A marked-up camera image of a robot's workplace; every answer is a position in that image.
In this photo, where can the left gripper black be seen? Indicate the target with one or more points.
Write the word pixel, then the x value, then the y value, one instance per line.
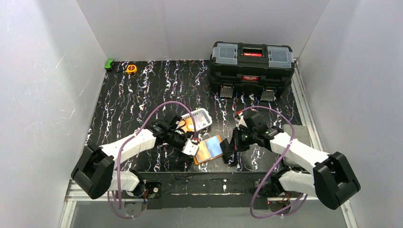
pixel 184 143

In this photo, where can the white plastic basket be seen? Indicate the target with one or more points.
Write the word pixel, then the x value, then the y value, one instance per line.
pixel 196 112

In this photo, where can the black red toolbox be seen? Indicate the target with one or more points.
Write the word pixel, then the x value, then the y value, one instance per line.
pixel 263 70

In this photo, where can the green small object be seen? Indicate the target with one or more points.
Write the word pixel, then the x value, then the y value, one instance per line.
pixel 109 64

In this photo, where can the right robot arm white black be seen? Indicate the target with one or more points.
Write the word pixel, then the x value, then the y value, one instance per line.
pixel 328 177

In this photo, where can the yellow tape measure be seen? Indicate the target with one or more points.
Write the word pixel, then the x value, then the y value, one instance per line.
pixel 131 69

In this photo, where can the aluminium right rail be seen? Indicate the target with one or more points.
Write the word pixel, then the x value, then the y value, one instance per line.
pixel 304 108

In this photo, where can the orange leather card holder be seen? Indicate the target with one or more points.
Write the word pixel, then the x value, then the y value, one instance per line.
pixel 213 145

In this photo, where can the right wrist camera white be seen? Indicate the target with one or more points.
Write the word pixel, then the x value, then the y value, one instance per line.
pixel 240 120

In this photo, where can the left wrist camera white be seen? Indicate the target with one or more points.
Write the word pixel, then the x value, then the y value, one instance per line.
pixel 191 147

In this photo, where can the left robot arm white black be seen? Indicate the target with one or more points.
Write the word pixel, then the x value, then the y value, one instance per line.
pixel 98 170

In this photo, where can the white patterned card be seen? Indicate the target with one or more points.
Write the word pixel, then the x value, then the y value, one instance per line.
pixel 201 121

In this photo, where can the orange credit card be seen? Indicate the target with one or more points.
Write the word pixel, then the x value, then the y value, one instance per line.
pixel 188 125
pixel 203 153

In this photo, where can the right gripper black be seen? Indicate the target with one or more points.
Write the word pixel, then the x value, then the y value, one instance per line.
pixel 235 144

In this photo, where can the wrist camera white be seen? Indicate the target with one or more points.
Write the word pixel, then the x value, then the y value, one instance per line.
pixel 240 120
pixel 191 147

